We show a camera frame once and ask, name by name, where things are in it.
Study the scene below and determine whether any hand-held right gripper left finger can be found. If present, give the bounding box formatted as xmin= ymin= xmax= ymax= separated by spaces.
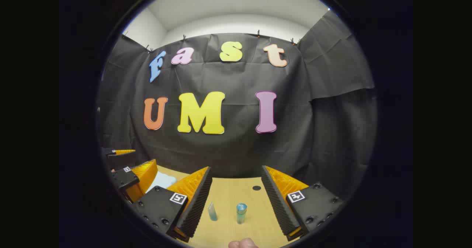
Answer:
xmin=132 ymin=166 xmax=213 ymax=243

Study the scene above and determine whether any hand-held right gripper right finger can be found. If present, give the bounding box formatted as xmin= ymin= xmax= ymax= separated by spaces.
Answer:
xmin=261 ymin=165 xmax=346 ymax=242

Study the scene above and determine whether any clear bottle with blue cap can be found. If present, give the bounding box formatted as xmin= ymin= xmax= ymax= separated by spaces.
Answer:
xmin=236 ymin=203 xmax=248 ymax=225

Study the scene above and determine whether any black backdrop cloth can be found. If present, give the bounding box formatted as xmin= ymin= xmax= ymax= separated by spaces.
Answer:
xmin=97 ymin=10 xmax=378 ymax=200

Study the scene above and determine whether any light blue suitcase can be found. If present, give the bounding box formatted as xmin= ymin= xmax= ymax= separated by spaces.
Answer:
xmin=146 ymin=172 xmax=177 ymax=194

